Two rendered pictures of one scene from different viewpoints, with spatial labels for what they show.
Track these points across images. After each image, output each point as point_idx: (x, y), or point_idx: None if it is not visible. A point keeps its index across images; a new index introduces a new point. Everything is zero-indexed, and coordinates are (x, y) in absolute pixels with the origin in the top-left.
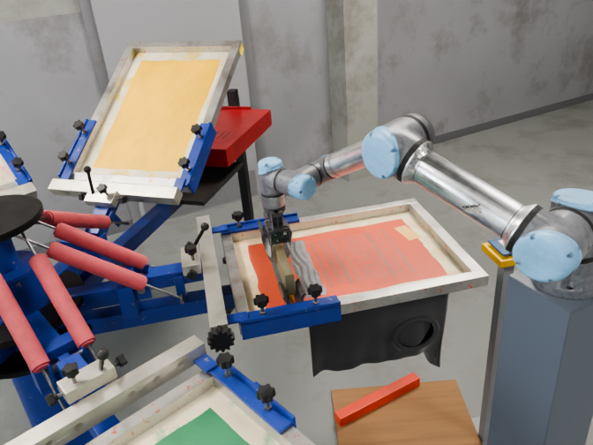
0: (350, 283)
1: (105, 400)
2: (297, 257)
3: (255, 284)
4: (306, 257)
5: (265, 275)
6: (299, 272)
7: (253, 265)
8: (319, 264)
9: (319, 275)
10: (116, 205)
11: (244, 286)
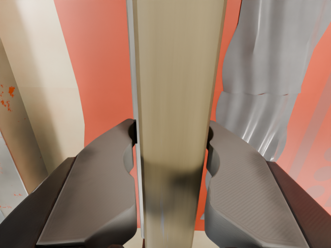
0: (327, 206)
1: None
2: (272, 19)
3: (76, 139)
4: (306, 40)
5: (110, 102)
6: (229, 128)
7: (61, 4)
8: (317, 98)
9: (276, 158)
10: None
11: (42, 137)
